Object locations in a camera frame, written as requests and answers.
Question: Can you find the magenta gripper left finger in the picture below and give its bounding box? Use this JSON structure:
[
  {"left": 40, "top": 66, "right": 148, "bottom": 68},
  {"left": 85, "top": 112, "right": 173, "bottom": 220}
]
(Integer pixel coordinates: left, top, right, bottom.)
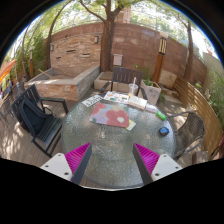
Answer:
[{"left": 40, "top": 142, "right": 93, "bottom": 186}]

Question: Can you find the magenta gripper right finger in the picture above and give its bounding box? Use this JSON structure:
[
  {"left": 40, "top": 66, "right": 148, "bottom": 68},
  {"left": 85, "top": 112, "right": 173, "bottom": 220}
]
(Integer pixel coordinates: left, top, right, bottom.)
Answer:
[{"left": 132, "top": 142, "right": 184, "bottom": 186}]

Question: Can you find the black and blue mouse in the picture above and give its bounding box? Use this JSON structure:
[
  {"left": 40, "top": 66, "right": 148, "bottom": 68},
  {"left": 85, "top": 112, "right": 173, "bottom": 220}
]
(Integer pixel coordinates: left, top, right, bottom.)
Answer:
[{"left": 159, "top": 127, "right": 169, "bottom": 136}]

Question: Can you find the floral mouse pad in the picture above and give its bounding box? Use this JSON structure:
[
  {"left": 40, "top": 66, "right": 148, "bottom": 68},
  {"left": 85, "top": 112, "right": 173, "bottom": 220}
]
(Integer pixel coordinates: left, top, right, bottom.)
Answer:
[{"left": 90, "top": 103, "right": 129, "bottom": 128}]

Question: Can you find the yellow paper sheet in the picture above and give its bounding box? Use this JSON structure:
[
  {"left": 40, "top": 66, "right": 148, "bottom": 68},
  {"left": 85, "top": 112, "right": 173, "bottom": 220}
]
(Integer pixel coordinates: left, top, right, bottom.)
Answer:
[{"left": 126, "top": 119, "right": 136, "bottom": 131}]

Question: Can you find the green marker tube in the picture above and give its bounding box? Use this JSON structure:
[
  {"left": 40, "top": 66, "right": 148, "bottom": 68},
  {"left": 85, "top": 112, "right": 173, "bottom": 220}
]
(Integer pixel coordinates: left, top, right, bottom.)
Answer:
[{"left": 156, "top": 110, "right": 166, "bottom": 120}]

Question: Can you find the round glass patio table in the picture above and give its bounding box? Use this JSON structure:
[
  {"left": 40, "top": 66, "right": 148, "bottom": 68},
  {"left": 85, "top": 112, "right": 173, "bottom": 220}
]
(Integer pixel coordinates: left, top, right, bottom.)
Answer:
[{"left": 62, "top": 102, "right": 176, "bottom": 188}]

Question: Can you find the wicker chair right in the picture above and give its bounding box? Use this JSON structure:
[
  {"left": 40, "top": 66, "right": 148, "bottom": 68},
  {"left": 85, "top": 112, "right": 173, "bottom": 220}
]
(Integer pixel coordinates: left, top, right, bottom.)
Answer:
[{"left": 168, "top": 111, "right": 206, "bottom": 160}]

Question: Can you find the black slatted chair left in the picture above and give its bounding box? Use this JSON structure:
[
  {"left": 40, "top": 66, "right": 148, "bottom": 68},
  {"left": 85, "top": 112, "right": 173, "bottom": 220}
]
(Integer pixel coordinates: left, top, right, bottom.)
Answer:
[{"left": 11, "top": 85, "right": 68, "bottom": 157}]

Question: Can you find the open white book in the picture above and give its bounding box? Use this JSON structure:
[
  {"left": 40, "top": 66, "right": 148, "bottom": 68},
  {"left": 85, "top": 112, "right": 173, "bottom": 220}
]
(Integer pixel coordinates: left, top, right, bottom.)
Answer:
[{"left": 128, "top": 95, "right": 147, "bottom": 109}]

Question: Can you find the black backpack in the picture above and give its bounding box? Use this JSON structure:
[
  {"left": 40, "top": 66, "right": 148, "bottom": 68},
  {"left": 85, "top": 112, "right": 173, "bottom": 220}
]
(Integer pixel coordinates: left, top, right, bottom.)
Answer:
[{"left": 19, "top": 98, "right": 53, "bottom": 137}]

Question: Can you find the black and white booklet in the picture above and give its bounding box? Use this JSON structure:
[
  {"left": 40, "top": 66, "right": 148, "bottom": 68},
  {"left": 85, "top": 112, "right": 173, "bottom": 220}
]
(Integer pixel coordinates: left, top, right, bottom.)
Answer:
[{"left": 83, "top": 94, "right": 102, "bottom": 107}]

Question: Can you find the white square planter pot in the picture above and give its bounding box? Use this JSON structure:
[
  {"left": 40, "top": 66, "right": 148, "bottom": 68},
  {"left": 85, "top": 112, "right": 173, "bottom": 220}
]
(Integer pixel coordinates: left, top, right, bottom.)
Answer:
[{"left": 141, "top": 81, "right": 161, "bottom": 105}]

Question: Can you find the curved wooden bench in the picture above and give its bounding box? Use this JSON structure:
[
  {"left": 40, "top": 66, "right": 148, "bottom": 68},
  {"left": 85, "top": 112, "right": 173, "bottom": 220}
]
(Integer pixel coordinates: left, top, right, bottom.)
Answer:
[{"left": 174, "top": 77, "right": 223, "bottom": 154}]

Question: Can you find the plastic cup with straw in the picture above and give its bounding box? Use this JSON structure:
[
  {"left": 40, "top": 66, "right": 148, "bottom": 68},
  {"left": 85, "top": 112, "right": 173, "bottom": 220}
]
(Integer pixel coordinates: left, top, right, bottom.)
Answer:
[{"left": 129, "top": 78, "right": 138, "bottom": 96}]

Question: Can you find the stone raised planter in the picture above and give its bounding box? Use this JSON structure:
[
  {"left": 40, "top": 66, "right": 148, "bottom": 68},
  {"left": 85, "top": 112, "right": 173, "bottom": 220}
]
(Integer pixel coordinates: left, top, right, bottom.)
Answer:
[{"left": 25, "top": 66, "right": 100, "bottom": 101}]

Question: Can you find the dark metal chair far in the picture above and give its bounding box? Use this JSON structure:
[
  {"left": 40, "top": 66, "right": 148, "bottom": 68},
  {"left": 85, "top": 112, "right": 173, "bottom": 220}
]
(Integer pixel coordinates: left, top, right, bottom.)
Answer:
[{"left": 100, "top": 67, "right": 147, "bottom": 99}]

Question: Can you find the tree trunk centre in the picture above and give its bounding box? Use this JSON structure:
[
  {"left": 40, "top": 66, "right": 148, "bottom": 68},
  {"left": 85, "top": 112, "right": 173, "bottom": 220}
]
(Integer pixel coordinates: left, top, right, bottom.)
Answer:
[{"left": 79, "top": 0, "right": 131, "bottom": 71}]

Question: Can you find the wooden lamp post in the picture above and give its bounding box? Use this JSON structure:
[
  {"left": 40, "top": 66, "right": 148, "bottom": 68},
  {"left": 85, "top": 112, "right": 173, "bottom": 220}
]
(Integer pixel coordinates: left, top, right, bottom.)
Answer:
[{"left": 152, "top": 31, "right": 168, "bottom": 83}]

